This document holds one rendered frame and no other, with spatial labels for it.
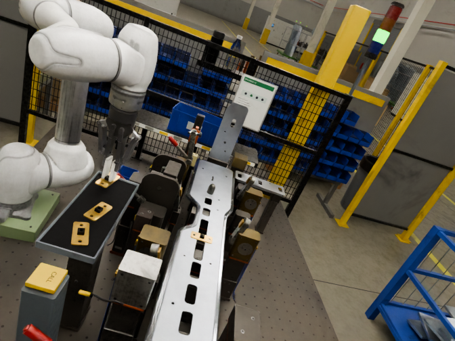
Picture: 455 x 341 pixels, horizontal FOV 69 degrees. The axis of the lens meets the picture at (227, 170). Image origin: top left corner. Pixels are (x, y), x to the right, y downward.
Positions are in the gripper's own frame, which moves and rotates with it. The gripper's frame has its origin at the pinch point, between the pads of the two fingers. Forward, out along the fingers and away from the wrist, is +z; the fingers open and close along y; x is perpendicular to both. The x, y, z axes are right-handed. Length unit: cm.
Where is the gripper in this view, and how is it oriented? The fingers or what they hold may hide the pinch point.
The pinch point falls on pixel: (110, 168)
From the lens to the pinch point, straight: 105.8
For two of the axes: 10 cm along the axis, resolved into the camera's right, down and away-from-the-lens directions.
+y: 9.1, 4.0, -0.6
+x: 2.2, -3.6, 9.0
